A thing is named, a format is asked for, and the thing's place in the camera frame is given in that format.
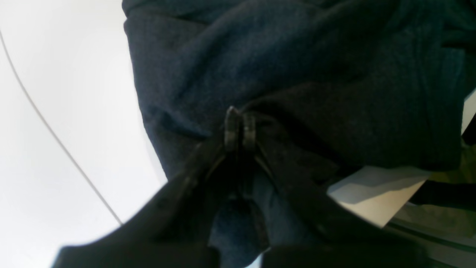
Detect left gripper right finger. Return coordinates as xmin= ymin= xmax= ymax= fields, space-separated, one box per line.
xmin=242 ymin=112 xmax=428 ymax=268

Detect black T-shirt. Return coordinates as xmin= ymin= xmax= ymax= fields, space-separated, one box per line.
xmin=122 ymin=0 xmax=475 ymax=268

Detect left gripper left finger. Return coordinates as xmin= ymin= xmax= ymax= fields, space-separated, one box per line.
xmin=53 ymin=107 xmax=239 ymax=268

